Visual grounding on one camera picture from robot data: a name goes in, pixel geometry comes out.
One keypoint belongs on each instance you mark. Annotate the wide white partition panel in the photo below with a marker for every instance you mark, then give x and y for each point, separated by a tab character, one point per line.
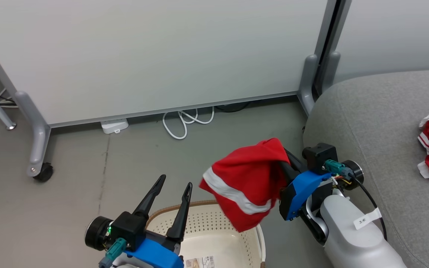
162	52

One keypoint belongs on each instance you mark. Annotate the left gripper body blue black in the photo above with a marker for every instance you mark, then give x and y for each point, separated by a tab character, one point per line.
155	255

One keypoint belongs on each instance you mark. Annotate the wrist teal connector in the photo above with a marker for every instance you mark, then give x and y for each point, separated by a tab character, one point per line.
335	167
114	251

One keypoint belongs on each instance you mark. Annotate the grey partition foot with caster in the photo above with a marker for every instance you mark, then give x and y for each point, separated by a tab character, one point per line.
37	130

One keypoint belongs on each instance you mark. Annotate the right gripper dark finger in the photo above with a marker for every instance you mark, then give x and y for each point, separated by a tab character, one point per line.
287	173
295	163

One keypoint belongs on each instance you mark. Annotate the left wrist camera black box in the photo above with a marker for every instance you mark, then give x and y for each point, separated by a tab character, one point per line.
129	229

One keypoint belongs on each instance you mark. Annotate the barcode sticker label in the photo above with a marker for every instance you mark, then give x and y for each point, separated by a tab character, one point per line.
199	262

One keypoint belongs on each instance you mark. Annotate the black caster wheel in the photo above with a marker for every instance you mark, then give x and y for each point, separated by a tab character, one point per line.
44	173

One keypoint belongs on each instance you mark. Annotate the grey partition foot upright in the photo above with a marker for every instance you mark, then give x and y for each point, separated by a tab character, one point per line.
307	82
330	72

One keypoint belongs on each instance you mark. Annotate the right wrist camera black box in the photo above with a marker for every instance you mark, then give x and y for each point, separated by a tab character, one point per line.
318	156

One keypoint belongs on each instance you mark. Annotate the grey fabric sofa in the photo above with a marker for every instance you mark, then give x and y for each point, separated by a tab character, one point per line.
382	126

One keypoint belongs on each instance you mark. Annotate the narrow white partition panel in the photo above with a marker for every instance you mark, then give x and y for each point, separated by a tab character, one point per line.
397	33

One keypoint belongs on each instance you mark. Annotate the white power adapter box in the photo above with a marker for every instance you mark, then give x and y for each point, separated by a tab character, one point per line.
114	125

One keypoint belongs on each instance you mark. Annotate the right wrist teal connector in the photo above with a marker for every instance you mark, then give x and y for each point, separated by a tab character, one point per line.
335	167

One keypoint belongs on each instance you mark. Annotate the cream perforated laundry basket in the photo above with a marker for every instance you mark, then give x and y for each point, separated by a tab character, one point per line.
214	242

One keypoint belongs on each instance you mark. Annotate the left wrist teal connector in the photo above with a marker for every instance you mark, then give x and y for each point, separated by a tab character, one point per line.
114	251

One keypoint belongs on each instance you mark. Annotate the red garment broad white stripe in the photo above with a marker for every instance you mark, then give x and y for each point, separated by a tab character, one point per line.
248	175

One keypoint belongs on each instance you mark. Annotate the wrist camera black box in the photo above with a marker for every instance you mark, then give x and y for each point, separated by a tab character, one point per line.
129	229
318	156

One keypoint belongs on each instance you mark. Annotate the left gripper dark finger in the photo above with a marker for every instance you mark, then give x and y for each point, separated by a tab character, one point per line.
149	201
181	216

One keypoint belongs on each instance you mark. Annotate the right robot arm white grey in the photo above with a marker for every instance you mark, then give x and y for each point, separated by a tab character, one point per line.
352	245

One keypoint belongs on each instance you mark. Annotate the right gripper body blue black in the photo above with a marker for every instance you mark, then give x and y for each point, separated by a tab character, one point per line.
300	191

